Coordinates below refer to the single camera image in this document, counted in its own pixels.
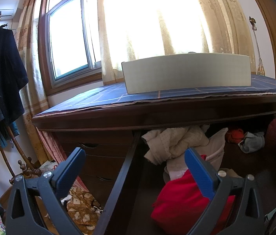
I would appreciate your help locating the narrow beige patterned curtain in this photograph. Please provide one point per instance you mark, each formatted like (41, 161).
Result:
(30, 41)

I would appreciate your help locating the curtain tieback tassel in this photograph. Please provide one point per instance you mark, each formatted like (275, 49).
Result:
(260, 68)

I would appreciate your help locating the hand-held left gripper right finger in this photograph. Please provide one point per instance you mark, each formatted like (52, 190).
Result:
(200, 173)

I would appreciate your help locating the teal garment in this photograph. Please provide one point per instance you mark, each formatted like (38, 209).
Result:
(2, 142)

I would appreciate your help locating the dark wooden drawer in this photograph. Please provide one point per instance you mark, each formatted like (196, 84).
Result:
(123, 176)

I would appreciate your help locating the beige bra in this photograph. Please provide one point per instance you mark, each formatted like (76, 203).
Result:
(217, 146)

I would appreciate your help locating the brown patterned cloth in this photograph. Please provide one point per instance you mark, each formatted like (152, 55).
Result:
(81, 208)

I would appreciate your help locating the wood framed window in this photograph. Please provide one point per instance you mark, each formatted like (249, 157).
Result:
(67, 34)

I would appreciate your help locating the dark red garment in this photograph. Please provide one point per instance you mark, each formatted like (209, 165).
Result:
(275, 129)

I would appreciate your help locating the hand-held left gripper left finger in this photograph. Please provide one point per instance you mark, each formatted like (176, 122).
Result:
(69, 173)

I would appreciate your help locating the white cardboard box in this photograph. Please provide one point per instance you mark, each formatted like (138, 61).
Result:
(186, 73)

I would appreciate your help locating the orange red garment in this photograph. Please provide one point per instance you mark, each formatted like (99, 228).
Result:
(235, 135)

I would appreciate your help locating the grey white sock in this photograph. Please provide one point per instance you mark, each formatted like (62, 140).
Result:
(251, 142)

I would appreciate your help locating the dark wooden dresser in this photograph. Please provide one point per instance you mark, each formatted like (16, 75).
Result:
(103, 117)

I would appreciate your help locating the wooden coat rack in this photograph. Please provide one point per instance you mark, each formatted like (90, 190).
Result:
(25, 170)

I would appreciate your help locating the cream dotted garment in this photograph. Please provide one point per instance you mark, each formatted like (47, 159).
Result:
(172, 142)

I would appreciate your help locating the blue checked cloth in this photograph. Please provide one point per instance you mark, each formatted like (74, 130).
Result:
(98, 98)

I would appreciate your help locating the white air conditioner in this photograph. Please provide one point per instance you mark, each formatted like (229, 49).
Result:
(3, 11)

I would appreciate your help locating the dark navy jacket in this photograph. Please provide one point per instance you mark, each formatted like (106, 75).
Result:
(0, 78)

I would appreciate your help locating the pink striped cloth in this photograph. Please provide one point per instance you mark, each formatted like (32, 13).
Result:
(54, 151)

